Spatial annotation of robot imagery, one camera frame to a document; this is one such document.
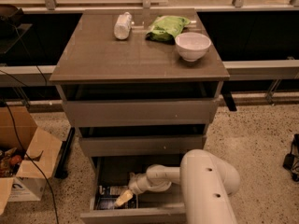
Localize grey bottom drawer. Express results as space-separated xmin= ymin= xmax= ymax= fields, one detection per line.
xmin=80 ymin=154 xmax=186 ymax=224

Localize grey drawer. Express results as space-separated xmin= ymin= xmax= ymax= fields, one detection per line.
xmin=80 ymin=154 xmax=186 ymax=224
xmin=63 ymin=99 xmax=219 ymax=127
xmin=79 ymin=134 xmax=206 ymax=157

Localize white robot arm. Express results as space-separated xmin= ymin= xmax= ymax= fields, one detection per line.
xmin=114 ymin=149 xmax=240 ymax=224

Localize black cable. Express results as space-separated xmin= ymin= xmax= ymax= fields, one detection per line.
xmin=0 ymin=68 xmax=60 ymax=224

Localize grey drawer cabinet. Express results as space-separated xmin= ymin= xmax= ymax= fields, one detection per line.
xmin=49 ymin=8 xmax=231 ymax=161

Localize white bowl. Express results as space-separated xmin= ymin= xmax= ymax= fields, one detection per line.
xmin=175 ymin=32 xmax=211 ymax=62

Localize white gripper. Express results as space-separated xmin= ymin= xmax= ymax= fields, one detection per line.
xmin=114 ymin=173 xmax=150 ymax=207

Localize dark desk lamp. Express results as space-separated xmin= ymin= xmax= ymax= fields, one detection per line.
xmin=0 ymin=5 xmax=32 ymax=56

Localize black stand foot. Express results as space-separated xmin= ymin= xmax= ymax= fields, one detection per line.
xmin=54 ymin=128 xmax=75 ymax=179

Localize green chip bag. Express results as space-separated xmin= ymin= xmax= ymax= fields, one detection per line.
xmin=146 ymin=16 xmax=191 ymax=42

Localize cardboard box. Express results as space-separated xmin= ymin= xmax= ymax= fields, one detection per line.
xmin=0 ymin=106 xmax=62 ymax=214

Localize white plastic bottle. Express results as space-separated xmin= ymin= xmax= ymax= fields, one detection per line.
xmin=114 ymin=12 xmax=132 ymax=40

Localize blue chip bag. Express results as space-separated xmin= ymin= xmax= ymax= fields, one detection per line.
xmin=95 ymin=186 xmax=137 ymax=210

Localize grey top drawer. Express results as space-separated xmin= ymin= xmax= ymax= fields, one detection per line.
xmin=63 ymin=99 xmax=219 ymax=127

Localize items inside cardboard box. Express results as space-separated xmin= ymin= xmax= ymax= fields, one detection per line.
xmin=0 ymin=147 xmax=22 ymax=177

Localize grey middle drawer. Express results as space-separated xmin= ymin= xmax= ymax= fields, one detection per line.
xmin=79 ymin=134 xmax=206 ymax=157

